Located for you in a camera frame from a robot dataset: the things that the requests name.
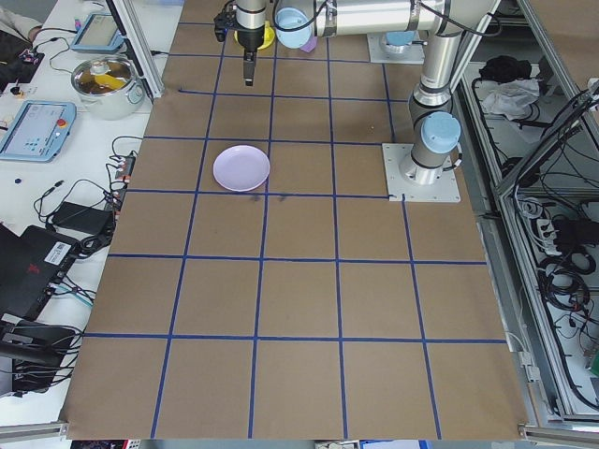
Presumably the person forearm beige sleeve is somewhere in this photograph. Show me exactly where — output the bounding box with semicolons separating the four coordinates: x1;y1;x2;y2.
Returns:
0;8;37;41

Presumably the yellow round plate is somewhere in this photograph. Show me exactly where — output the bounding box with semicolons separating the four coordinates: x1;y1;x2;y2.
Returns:
255;21;277;51

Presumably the purple round plate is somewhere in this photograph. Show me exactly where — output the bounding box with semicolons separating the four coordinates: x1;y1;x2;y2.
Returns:
212;144;271;193

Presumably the steel cooking pot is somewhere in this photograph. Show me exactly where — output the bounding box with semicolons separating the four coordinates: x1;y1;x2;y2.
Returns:
70;65;145;122

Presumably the glass pot lid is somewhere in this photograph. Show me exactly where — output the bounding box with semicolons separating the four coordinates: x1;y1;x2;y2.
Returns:
72;55;135;94

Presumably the blue-framed teach pendant tablet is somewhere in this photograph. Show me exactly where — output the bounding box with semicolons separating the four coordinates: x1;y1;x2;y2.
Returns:
0;100;78;164
69;12;125;52

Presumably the black usb hub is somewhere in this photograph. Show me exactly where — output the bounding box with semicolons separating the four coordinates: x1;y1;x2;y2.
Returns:
106;153;138;211

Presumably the black power adapter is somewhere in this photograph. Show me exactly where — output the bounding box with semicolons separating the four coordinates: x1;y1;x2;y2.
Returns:
50;201;115;234

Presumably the black crumpled cloth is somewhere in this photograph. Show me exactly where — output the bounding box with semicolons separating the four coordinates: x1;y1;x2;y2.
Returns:
477;54;533;81

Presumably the white crumpled cloth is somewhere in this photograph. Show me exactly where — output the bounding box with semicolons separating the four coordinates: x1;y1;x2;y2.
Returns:
481;78;542;121

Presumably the black laptop with white label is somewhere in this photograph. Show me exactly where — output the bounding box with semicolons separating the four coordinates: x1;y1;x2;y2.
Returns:
0;223;80;324

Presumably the white power strip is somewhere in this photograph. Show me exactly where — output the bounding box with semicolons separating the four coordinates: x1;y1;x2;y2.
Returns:
533;217;562;256

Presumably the black flat equipment box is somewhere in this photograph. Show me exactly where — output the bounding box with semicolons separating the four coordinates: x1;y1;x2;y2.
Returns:
0;320;83;369

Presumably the blue flat box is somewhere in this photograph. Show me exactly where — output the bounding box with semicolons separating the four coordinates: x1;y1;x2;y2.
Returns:
359;439;431;449

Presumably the red black printed box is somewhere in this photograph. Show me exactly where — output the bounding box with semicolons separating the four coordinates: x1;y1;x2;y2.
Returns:
77;438;144;449

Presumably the short aluminium profile bar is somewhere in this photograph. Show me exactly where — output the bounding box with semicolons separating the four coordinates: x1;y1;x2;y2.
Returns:
0;420;70;442
517;423;599;443

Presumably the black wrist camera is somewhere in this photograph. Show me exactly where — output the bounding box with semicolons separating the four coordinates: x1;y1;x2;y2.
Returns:
213;11;238;43

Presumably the aluminium profile post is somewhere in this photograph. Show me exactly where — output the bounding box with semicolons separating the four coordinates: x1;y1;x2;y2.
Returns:
105;0;165;99

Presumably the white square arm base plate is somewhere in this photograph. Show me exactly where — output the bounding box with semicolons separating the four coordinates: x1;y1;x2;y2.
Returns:
382;142;462;204
367;33;426;65

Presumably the black cable with plug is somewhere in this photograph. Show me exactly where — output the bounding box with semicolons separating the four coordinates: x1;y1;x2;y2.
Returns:
33;180;113;230

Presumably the V-shaped metal bar frame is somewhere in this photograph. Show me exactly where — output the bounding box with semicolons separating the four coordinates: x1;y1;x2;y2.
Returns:
456;0;599;422

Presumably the black tangled cable bundle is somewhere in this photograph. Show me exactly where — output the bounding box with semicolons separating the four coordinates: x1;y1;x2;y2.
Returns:
535;252;595;310

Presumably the metal corner bracket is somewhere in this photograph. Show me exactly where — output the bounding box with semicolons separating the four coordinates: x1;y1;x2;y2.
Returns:
518;350;540;384

